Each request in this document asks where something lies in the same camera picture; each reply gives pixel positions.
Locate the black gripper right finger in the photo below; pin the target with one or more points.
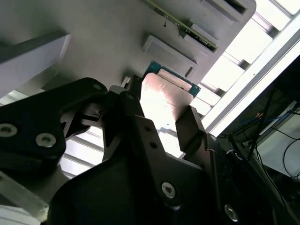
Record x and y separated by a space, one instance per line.
189 131

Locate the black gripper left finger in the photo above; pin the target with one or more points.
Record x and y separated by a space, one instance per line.
42 112

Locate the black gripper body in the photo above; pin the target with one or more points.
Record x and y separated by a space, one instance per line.
105 199

